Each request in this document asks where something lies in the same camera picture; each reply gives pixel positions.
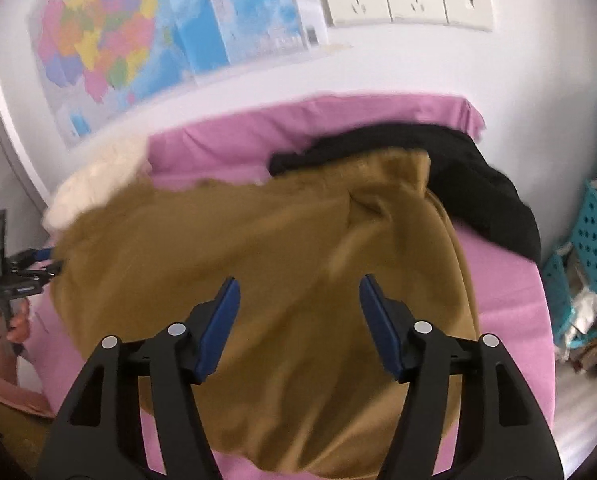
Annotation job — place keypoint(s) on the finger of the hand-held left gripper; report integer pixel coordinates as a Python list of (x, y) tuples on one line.
[(41, 255), (46, 271)]

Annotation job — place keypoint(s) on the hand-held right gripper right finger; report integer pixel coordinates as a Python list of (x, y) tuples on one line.
[(381, 330)]

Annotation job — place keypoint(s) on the black garment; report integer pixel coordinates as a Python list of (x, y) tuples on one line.
[(478, 185)]

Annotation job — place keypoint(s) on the brown button shirt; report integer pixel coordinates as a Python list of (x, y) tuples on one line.
[(278, 230)]

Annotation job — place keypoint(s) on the colourful wall map poster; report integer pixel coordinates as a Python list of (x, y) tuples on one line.
[(103, 35)]

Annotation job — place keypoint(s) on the white plastic bag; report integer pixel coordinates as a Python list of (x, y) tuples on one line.
[(586, 310)]

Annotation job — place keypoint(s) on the pink bed sheet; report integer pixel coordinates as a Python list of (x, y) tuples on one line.
[(328, 125)]

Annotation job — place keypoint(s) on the person's left hand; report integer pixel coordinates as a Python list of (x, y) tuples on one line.
[(18, 322)]

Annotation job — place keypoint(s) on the white single-hole wall socket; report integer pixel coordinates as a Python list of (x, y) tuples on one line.
[(468, 2)]

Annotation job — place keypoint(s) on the cream cloth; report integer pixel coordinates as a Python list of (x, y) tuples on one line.
[(93, 185)]

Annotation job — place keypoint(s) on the teal plastic storage rack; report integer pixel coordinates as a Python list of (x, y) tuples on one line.
[(593, 230)]

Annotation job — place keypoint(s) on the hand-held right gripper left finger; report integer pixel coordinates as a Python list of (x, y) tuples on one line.
[(218, 330)]

